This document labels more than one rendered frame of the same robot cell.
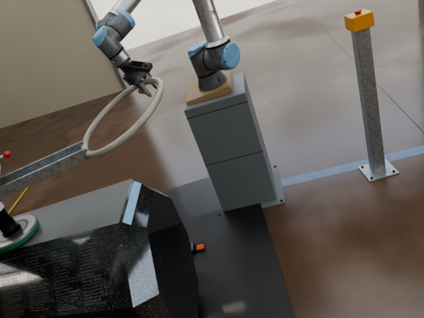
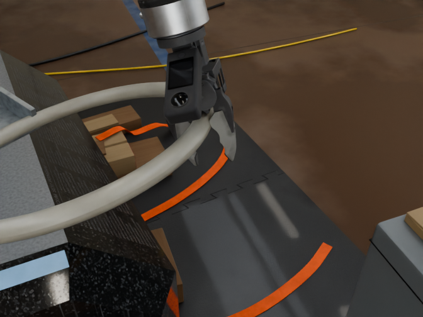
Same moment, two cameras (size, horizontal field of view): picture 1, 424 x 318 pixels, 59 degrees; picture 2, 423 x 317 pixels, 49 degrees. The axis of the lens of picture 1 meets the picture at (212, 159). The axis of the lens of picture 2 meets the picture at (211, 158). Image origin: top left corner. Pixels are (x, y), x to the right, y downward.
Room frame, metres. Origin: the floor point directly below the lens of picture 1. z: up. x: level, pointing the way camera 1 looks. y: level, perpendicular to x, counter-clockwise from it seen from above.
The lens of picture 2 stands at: (1.55, -0.32, 1.61)
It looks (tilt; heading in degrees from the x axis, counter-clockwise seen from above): 40 degrees down; 56
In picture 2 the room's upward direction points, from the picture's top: straight up
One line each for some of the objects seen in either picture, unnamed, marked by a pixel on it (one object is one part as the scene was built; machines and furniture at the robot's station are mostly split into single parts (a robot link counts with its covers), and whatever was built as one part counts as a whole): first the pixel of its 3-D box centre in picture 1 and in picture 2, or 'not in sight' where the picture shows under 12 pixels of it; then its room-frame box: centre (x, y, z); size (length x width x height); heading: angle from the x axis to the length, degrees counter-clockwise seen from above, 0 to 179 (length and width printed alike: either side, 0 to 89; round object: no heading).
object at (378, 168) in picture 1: (368, 100); not in sight; (2.06, -1.04, 0.54); 0.20 x 0.20 x 1.09; 84
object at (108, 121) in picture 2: not in sight; (94, 125); (2.17, 1.80, 0.10); 0.25 x 0.10 x 0.01; 177
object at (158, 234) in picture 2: not in sight; (158, 266); (2.01, 0.76, 0.07); 0.30 x 0.12 x 0.12; 76
